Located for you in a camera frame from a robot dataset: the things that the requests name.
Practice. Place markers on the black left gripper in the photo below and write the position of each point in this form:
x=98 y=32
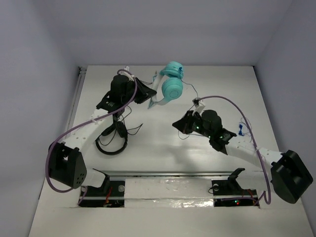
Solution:
x=139 y=89

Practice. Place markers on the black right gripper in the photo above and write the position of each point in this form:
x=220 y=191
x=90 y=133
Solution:
x=187 y=121

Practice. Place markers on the teal cat ear headphones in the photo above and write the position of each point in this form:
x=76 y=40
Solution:
x=171 y=88

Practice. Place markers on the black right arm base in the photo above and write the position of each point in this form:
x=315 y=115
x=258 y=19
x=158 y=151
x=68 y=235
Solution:
x=228 y=193

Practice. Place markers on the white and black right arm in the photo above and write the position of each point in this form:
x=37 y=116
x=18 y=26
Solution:
x=285 y=172

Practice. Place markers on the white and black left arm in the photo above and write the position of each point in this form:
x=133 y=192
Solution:
x=65 y=158

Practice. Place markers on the white front cover board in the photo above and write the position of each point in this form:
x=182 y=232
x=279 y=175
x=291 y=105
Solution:
x=58 y=216

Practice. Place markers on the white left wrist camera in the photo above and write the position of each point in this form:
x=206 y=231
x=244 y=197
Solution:
x=125 y=71

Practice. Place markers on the aluminium left rail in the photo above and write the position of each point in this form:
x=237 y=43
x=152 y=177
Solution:
x=78 y=88

